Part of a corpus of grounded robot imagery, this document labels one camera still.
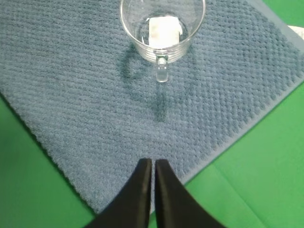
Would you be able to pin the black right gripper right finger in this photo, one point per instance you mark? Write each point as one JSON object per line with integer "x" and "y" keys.
{"x": 174, "y": 206}

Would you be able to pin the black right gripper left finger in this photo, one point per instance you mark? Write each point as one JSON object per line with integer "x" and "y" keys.
{"x": 131, "y": 207}

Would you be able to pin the transparent glass cup with handle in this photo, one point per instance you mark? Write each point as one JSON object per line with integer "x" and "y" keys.
{"x": 135, "y": 15}

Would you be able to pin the blue folded towel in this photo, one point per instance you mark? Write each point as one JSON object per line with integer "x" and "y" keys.
{"x": 69, "y": 70}

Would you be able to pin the white label in cup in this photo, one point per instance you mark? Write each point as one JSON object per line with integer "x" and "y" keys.
{"x": 164, "y": 32}

